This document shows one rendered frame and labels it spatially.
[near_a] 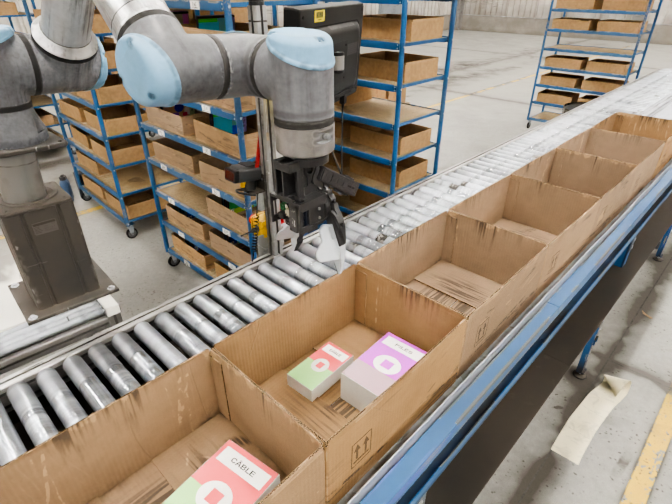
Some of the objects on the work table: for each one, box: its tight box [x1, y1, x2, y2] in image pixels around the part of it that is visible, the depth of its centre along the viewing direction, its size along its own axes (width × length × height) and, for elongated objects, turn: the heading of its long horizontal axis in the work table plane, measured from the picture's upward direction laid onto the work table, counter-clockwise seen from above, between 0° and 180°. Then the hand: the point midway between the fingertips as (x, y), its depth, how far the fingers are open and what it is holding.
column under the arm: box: [0, 181, 119, 326], centre depth 140 cm, size 26×26×33 cm
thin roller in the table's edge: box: [0, 301, 98, 343], centre depth 135 cm, size 2×28×2 cm, turn 133°
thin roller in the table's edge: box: [0, 308, 104, 356], centre depth 132 cm, size 2×28×2 cm, turn 133°
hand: (319, 257), depth 82 cm, fingers open, 10 cm apart
